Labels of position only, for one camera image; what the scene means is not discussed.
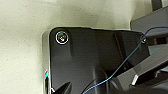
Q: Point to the grey robot body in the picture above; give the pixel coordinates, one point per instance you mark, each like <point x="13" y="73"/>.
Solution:
<point x="153" y="23"/>

